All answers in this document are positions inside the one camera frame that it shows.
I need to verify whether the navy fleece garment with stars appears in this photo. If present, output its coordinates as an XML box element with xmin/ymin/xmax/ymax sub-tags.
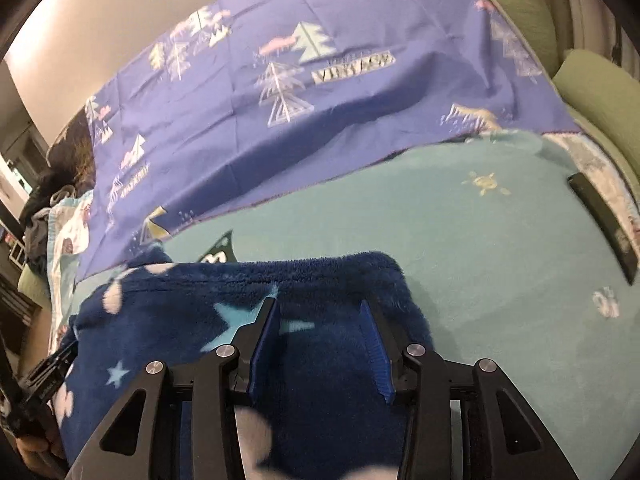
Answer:
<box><xmin>54</xmin><ymin>250</ymin><xmax>431</xmax><ymax>479</ymax></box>

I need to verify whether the dark clothes pile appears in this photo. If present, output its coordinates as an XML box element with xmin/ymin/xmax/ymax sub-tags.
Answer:
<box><xmin>20</xmin><ymin>110</ymin><xmax>96</xmax><ymax>278</ymax></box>

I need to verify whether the teal blanket with orange print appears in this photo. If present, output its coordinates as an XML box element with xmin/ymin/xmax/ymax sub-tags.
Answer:
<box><xmin>46</xmin><ymin>129</ymin><xmax>640</xmax><ymax>480</ymax></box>

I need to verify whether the green pillow near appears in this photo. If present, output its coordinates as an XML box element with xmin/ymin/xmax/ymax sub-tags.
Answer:
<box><xmin>552</xmin><ymin>49</ymin><xmax>639</xmax><ymax>178</ymax></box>

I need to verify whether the green pillow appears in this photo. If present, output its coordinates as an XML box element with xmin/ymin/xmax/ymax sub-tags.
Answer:
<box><xmin>497</xmin><ymin>0</ymin><xmax>561</xmax><ymax>77</ymax></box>
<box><xmin>552</xmin><ymin>49</ymin><xmax>639</xmax><ymax>178</ymax></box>

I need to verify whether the purple bedsheet with tree print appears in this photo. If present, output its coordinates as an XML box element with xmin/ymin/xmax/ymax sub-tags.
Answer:
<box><xmin>78</xmin><ymin>0</ymin><xmax>576</xmax><ymax>278</ymax></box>

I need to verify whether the green pillow far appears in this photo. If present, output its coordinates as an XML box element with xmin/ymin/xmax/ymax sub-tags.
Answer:
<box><xmin>497</xmin><ymin>0</ymin><xmax>561</xmax><ymax>77</ymax></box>

